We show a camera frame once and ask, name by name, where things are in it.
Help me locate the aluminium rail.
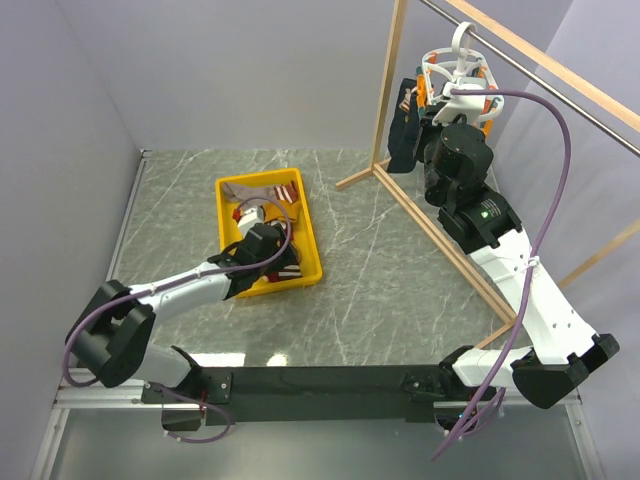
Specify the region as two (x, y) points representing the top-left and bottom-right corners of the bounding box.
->
(29, 147), (151, 480)

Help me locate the yellow plastic tray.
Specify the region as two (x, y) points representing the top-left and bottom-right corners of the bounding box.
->
(215, 168), (323, 298)

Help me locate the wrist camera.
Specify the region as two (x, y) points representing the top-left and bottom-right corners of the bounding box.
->
(232, 205), (265, 238)
(432, 82), (505, 126)

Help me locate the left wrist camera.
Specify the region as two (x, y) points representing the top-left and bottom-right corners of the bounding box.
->
(232, 205), (265, 238)

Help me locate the white round clip hanger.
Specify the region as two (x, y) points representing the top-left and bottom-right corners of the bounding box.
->
(416, 22), (498, 135)

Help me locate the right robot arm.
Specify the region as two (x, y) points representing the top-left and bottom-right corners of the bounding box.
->
(415, 99), (619, 409)

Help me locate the mustard yellow sock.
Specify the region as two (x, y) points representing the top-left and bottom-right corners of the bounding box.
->
(263, 201), (301, 223)

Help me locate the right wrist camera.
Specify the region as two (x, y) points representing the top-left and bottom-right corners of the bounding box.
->
(432, 82), (505, 126)

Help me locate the metal hanging rod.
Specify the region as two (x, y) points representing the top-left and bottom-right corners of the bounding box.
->
(422, 0), (640, 156)

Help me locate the black base bar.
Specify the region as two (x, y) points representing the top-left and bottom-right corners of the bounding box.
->
(140, 364), (506, 431)

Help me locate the navy blue hanging sock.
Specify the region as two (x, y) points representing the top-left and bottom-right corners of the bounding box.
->
(387, 78), (418, 173)

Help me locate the grey sock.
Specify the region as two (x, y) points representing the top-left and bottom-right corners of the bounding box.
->
(221, 182), (276, 203)

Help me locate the wooden rack frame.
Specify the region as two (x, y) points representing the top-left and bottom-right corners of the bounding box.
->
(334, 0), (640, 351)

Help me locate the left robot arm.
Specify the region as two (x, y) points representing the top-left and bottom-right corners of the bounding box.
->
(63, 223), (297, 402)

